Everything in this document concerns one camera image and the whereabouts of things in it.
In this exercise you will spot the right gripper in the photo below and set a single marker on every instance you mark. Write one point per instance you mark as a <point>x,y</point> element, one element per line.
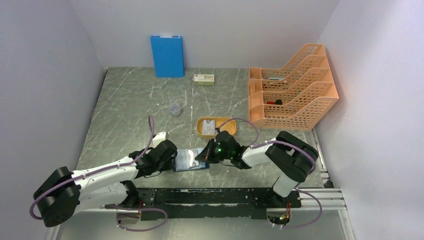
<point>207,154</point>

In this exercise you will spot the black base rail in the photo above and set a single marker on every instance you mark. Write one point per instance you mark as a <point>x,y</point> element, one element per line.
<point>191,203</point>

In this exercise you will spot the small clear plastic cup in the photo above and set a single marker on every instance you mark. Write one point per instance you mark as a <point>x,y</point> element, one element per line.
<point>174,109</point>

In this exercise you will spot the red black item in rack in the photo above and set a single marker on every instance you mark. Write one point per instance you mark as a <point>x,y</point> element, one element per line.
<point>276,102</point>

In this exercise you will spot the blue card holder wallet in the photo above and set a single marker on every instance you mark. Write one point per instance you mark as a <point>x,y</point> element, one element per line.
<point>202,165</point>

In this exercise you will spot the small red white box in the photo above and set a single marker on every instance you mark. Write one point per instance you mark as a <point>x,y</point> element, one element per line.
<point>204,79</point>

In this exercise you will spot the orange mesh file rack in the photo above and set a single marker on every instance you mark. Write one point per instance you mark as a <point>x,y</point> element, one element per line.
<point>305,85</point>

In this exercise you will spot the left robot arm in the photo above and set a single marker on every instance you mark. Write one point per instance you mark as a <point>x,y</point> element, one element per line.
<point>66,193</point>

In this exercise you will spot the blue folder box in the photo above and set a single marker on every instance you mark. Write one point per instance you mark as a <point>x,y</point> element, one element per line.
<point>168,58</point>

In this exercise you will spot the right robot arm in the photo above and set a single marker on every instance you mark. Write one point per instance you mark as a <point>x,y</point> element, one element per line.
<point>295,158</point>

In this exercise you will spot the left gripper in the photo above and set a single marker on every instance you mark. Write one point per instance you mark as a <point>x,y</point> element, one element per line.
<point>168,166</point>

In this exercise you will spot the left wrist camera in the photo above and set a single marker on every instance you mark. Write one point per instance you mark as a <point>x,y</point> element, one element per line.
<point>159,137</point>

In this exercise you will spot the orange oval tray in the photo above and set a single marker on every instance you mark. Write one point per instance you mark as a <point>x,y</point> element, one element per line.
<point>230,127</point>

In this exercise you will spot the white VIP credit card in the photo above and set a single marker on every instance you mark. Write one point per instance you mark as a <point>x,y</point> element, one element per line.
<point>208,127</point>

